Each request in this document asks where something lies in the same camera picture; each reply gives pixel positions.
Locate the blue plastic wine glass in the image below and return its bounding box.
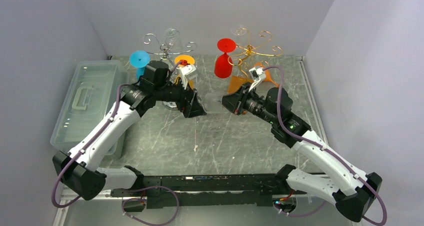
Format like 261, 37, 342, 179
129, 50, 150, 81

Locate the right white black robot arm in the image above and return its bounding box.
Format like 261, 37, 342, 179
221, 83, 383, 223

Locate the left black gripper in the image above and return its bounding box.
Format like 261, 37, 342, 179
154, 75, 207, 118

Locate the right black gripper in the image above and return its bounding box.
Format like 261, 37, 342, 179
216, 81, 278, 125

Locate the clear plastic storage box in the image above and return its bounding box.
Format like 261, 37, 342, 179
50, 60, 129, 152

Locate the silver wire glass rack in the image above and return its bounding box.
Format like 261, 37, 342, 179
139, 43, 186, 104

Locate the orange plastic wine glass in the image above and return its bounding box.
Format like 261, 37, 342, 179
254, 61, 279, 87

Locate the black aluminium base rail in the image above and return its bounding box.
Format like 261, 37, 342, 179
60, 174, 354, 209

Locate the clear patterned wine glass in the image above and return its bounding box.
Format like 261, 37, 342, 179
230, 24, 248, 57

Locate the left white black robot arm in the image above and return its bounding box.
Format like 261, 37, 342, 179
52, 60, 207, 201

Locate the yellow plastic wine glass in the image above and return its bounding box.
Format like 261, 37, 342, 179
174, 54, 198, 89

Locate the red plastic wine glass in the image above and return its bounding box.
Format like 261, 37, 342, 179
214, 38, 237, 79

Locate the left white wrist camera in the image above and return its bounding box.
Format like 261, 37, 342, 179
177, 59, 198, 89

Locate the gold wire glass rack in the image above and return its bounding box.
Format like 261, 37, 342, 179
227, 30, 283, 93

